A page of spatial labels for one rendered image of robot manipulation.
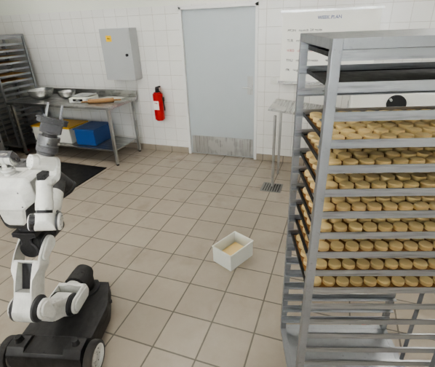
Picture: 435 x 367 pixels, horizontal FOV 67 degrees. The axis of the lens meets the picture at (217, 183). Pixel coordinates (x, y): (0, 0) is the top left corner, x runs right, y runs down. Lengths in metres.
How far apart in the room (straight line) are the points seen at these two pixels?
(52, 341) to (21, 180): 1.04
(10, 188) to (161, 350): 1.33
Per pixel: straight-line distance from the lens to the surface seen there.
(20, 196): 1.83
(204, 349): 2.35
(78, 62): 6.02
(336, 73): 1.05
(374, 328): 2.40
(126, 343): 2.47
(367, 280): 1.56
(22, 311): 2.09
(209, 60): 4.87
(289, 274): 1.95
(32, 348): 2.42
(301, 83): 1.50
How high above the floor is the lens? 1.87
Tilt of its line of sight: 26 degrees down
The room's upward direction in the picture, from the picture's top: 2 degrees counter-clockwise
